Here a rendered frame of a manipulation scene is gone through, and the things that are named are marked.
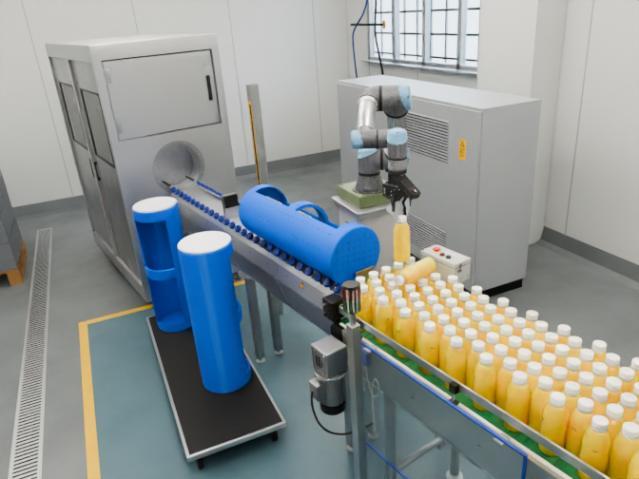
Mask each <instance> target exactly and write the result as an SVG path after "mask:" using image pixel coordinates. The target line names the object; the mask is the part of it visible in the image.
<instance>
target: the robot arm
mask: <svg viewBox="0 0 639 479"><path fill-rule="evenodd" d="M409 110H412V97H411V89H410V87H409V86H408V85H402V84H399V85H386V86H371V87H369V88H367V89H366V90H364V91H363V92H362V93H361V94H360V95H359V97H358V100H357V111H358V123H357V130H353V131H352V132H351V147H352V148H353V149H358V179H357V183H356V190H357V191H359V192H365V193H371V192H378V191H381V190H382V195H383V197H386V198H387V199H391V205H389V206H387V208H386V209H387V211H388V212H389V213H390V214H391V215H393V219H394V221H395V222H397V221H398V214H399V212H398V209H399V208H400V209H402V210H403V212H404V213H403V215H405V216H406V217H407V215H408V212H409V209H410V206H411V201H412V200H413V199H417V198H419V196H420V194H421V192H420V191H419V190H418V189H417V188H416V186H415V185H414V184H413V183H412V182H411V181H410V180H409V178H408V177H407V176H406V175H403V174H406V173H407V167H408V164H409V158H410V149H409V147H407V140H408V136H407V131H406V130H405V116H406V115H407V114H408V111H409ZM376 111H384V114H385V115H386V116H387V129H376V130H375V116H376ZM380 170H385V172H388V182H386V183H387V184H386V183H383V182H382V179H381V176H380ZM384 188H385V194H384ZM397 201H400V202H397Z"/></svg>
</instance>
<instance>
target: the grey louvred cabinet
mask: <svg viewBox="0 0 639 479"><path fill-rule="evenodd" d="M399 84H402V85H408V86H409V87H410V89H411V97H412V110H409V111H408V114H407V115H406V116H405V130H406V131H407V136H408V140H407V147H409V149H410V158H409V164H408V167H407V173H406V174H403V175H406V176H407V177H408V178H409V180H410V181H411V182H412V183H413V184H414V185H415V186H416V188H417V189H418V190H419V191H420V192H421V194H420V196H419V198H417V199H413V200H412V201H411V206H410V209H409V212H408V215H407V223H408V224H409V227H410V231H411V237H410V257H414V258H415V262H417V261H419V260H421V250H424V249H426V248H429V247H431V246H434V245H436V244H437V245H439V246H442V247H444V248H447V249H449V250H452V251H454V252H457V253H458V254H461V255H463V256H466V257H468V258H471V262H470V263H471V268H470V278H469V279H467V280H465V281H463V282H460V283H461V284H463V286H464V288H463V290H464V292H467V293H469V294H471V291H472V287H473V286H480V287H481V288H482V295H486V296H488V297H492V296H496V295H499V294H502V293H505V292H508V291H511V290H513V289H516V288H519V287H522V278H525V277H526V267H527V256H528V247H529V236H530V226H531V216H532V206H533V187H534V176H535V166H536V155H537V146H538V135H539V125H540V115H541V105H542V99H536V98H531V97H524V96H518V95H512V94H506V93H499V92H492V91H487V90H480V89H474V88H467V87H461V86H449V85H443V84H437V83H431V82H424V81H418V80H412V79H405V78H399V77H393V76H386V75H377V76H369V77H361V78H355V79H347V80H339V82H338V83H337V90H338V108H339V142H340V159H341V177H342V183H348V182H356V181H357V179H358V149H353V148H352V147H351V132H352V131H353V130H357V123H358V111H357V100H358V97H359V95H360V94H361V93H362V92H363V91H364V90H366V89H367V88H369V87H371V86H386V85H399Z"/></svg>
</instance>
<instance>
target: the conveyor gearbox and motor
mask: <svg viewBox="0 0 639 479"><path fill-rule="evenodd" d="M311 352H312V362H313V368H314V375H315V378H313V379H311V380H309V387H310V395H311V407H312V411H313V414H314V416H315V418H316V420H317V422H318V424H319V425H320V426H321V427H322V428H323V429H324V430H325V431H327V432H329V433H332V434H335V435H345V434H351V433H352V432H351V431H349V432H341V433H339V432H332V431H329V430H327V429H326V428H324V427H323V426H322V424H321V423H320V422H319V420H318V418H317V416H316V413H315V410H314V405H313V397H314V398H315V399H316V400H317V401H318V402H319V404H320V409H321V411H322V412H324V413H325V414H328V415H337V414H340V413H342V412H344V410H345V409H346V399H345V398H346V391H345V376H346V374H347V369H348V361H347V359H348V353H347V346H346V345H345V344H343V343H342V342H340V341H339V340H338V339H336V338H335V337H333V336H332V335H329V336H327V337H325V338H323V339H320V340H318V341H316V342H314V343H312V344H311Z"/></svg>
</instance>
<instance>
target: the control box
mask: <svg viewBox="0 0 639 479"><path fill-rule="evenodd" d="M434 247H440V248H441V250H440V251H438V252H436V251H435V250H433V248H434ZM447 251H448V252H447ZM441 252H443V253H445V256H441V255H440V253H441ZM447 255H450V256H451V258H450V259H447V258H446V256H447ZM426 257H429V258H432V259H433V260H434V261H435V263H436V273H439V274H440V279H441V280H443V281H446V282H447V281H448V276H451V275H453V276H457V281H458V283H460V282H463V281H465V280H467V279H469V278H470V268H471V263H470V262H471V258H468V257H466V256H463V255H461V254H458V253H457V252H454V251H452V250H449V249H447V248H444V247H442V246H439V245H437V244H436V245H434V246H431V247H429V248H426V249H424V250H421V259H424V258H426Z"/></svg>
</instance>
